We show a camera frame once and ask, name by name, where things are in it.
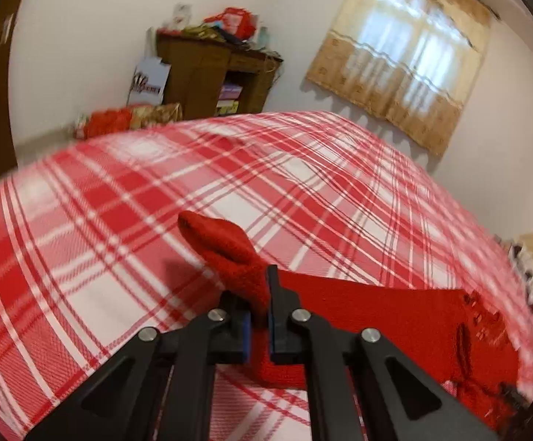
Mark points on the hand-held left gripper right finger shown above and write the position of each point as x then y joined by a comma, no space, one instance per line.
274,336

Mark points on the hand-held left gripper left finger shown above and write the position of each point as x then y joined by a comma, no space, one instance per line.
243,336

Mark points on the red towel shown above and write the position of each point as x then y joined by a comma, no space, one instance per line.
386,321

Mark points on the brown white patterned pillow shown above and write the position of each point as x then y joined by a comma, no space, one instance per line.
530,275

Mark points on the red plaid bed sheet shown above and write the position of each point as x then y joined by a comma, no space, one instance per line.
110,216

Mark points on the stack of books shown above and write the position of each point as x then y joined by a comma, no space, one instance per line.
227,99

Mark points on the gold patterned gift bag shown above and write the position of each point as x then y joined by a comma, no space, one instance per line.
156,114

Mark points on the red gift bag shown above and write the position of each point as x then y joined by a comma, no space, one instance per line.
107,121

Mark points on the brown wooden cabinet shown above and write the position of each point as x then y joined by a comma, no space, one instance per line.
192,78

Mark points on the white paper bag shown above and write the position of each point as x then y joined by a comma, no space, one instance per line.
149,80

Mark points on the beige patterned window curtain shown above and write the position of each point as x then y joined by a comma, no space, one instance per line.
399,55

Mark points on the white small box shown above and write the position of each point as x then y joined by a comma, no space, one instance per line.
181,16

